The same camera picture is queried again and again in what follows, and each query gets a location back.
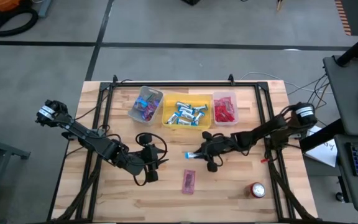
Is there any clear plastic bin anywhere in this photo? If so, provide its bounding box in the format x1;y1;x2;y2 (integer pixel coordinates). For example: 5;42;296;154
212;90;240;128

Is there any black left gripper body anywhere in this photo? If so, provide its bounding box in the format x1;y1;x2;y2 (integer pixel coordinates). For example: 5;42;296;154
126;133;158;183

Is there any black desk pole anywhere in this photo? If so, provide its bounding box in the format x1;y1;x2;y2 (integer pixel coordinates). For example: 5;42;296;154
335;26;358;68

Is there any orange vacuum cleaner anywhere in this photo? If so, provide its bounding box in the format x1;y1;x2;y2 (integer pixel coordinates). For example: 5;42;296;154
0;0;34;31

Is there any black desk leg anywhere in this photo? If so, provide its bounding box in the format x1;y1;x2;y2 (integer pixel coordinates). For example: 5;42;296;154
299;118;343;154

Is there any white floor cable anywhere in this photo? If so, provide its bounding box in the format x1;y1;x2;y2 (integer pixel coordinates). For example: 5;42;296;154
239;72;334;94

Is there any yellow plastic bin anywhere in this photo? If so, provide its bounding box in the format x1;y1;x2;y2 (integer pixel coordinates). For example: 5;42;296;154
162;93;213;131

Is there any white paper sheet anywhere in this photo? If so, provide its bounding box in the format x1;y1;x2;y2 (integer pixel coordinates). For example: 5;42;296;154
304;126;339;168

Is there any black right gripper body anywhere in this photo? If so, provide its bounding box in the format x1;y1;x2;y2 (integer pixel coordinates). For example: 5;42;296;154
201;131;236;172

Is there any red can with white top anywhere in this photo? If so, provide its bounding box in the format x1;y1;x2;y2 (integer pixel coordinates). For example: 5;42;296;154
244;182;267;199

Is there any black cable bundle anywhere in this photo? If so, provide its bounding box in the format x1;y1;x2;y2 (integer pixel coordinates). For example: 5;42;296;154
287;73;331;125

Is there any purple sour candy bag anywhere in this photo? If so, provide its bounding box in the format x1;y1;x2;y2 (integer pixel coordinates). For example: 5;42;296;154
144;101;161;118
140;111;155;122

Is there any black vacuum hose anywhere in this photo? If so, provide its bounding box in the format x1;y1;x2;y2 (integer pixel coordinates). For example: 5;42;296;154
0;6;39;37

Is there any grey desk top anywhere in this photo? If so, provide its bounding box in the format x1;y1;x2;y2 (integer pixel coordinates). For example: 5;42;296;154
323;55;358;137

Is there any grey plastic bin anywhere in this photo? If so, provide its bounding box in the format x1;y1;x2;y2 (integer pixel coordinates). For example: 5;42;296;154
127;85;164;127

